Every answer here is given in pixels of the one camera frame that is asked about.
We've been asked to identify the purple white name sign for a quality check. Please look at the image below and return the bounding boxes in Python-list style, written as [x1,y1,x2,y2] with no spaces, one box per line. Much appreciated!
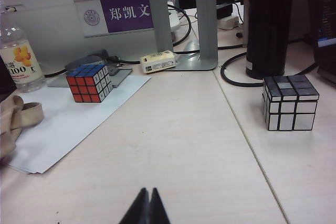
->
[74,0,155,38]

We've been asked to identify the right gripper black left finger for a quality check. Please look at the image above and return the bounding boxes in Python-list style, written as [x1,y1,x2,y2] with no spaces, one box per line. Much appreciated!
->
[118,187,151,224]

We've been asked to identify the white paper sheets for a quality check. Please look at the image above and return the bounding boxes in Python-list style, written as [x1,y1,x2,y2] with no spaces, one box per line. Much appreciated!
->
[7,73,152,175]

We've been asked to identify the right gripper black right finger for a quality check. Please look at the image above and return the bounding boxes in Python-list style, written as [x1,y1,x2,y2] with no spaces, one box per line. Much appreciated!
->
[149,187,171,224]

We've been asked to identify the colourful Rubik's cube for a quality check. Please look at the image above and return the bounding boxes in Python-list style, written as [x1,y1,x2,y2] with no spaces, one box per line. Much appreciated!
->
[65,63,114,104]

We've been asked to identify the beige canvas tote bag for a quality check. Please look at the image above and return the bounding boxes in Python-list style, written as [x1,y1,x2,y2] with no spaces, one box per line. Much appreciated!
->
[0,95,45,167]

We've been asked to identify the thick black cable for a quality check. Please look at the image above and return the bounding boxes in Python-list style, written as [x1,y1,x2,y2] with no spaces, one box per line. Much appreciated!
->
[220,50,320,88]

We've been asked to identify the grey arched metal bookend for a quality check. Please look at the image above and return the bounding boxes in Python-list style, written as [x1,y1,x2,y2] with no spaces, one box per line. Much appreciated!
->
[144,0,219,71]

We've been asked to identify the silver mirror cube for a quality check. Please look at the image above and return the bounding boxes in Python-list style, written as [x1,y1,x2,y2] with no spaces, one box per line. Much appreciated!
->
[262,74,320,132]

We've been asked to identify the black stapler side cable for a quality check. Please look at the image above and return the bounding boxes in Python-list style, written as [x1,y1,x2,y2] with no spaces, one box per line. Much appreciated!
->
[109,55,142,65]

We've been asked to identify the black cylindrical flask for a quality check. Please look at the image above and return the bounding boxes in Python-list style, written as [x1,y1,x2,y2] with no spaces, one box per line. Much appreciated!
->
[245,0,294,80]

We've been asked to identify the white desk partition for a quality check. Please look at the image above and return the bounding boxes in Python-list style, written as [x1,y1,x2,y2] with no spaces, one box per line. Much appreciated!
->
[0,0,158,61]

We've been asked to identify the thin black cable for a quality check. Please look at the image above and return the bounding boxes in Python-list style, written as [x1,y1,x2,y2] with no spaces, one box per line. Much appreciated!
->
[172,5,193,47]

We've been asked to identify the clear C100 drink bottle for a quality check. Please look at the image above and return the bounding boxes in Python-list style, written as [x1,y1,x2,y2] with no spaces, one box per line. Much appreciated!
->
[0,0,46,93]

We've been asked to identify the yellow white small box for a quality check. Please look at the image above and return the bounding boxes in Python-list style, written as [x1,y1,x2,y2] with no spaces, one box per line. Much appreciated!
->
[140,50,177,74]

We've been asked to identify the grey stapler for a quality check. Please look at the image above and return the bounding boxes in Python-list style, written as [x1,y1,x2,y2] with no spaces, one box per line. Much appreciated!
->
[64,48,124,77]

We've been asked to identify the white power adapter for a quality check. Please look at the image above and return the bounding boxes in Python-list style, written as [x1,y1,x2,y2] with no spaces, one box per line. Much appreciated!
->
[218,15,239,30]

